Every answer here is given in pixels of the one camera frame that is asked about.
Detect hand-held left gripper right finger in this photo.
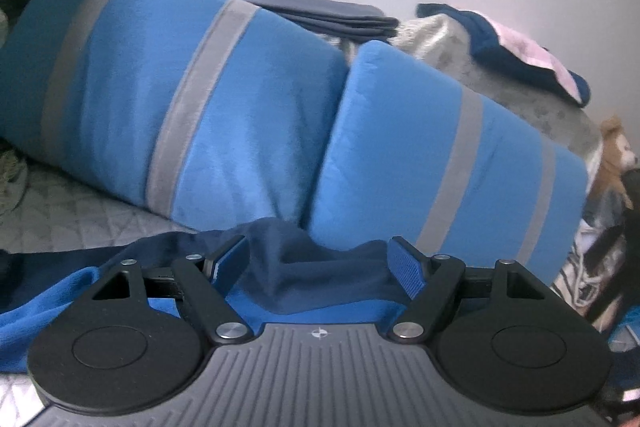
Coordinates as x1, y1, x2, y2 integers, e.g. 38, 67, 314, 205
387, 236, 551, 344

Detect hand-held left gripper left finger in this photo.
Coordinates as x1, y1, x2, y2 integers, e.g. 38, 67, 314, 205
91, 235, 253, 345

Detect blue fleece garment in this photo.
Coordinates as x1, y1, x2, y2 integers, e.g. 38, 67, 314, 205
0, 217, 431, 375

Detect folded grey-blue clothes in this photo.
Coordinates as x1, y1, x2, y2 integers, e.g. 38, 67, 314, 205
230, 0, 401, 42

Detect short blue grey-striped pillow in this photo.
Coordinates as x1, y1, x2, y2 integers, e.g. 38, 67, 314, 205
305, 39, 588, 288

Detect black-and-white striped cloth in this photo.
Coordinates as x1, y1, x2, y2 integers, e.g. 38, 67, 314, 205
555, 207, 626, 308

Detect long blue grey-striped pillow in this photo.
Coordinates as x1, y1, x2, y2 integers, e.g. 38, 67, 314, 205
0, 0, 351, 233

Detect pale patterned duvet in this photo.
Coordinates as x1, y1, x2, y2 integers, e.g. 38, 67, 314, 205
345, 14, 606, 188

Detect pale fuzzy cloth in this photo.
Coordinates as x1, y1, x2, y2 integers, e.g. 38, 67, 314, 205
0, 147, 31, 220

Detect blue-and-white patterned cloth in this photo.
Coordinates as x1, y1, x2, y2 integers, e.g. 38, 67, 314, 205
607, 322, 640, 358

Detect brown plush toy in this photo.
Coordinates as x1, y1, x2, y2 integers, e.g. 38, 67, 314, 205
597, 116, 640, 208

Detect pink cloth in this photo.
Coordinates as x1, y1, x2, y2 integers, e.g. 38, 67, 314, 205
487, 19, 586, 105

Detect navy blue garment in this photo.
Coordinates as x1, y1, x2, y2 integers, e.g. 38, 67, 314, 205
415, 2, 591, 108

